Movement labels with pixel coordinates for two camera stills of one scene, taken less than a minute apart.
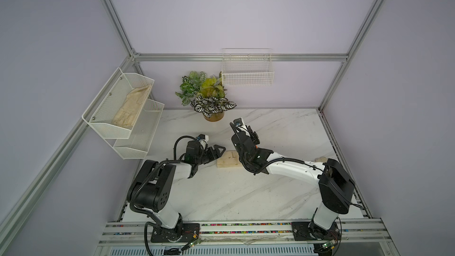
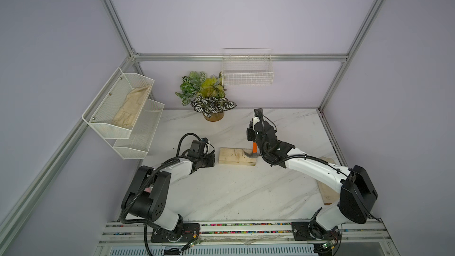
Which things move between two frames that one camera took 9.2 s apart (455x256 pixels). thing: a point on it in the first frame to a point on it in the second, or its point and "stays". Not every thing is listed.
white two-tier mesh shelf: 124,115 stays
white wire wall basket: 247,67 stays
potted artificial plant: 206,94 stays
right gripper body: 243,157 to 263,149
